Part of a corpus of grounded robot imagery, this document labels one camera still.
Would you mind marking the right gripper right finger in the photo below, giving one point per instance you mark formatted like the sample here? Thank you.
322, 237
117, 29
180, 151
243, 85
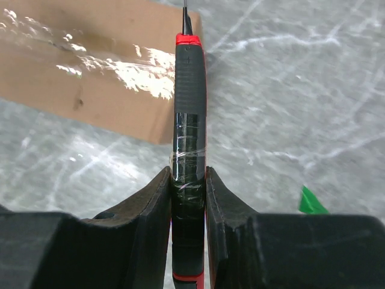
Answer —
248, 249

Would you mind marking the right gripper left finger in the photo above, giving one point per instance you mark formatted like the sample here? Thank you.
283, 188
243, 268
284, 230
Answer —
124, 246

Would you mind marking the brown cardboard express box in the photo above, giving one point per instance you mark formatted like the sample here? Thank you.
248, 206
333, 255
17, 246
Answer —
105, 63

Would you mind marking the red black utility knife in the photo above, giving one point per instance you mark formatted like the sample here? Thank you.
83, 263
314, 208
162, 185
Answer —
188, 160

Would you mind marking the green cassava chips bag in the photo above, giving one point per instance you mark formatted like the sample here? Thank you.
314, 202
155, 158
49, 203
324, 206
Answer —
309, 203

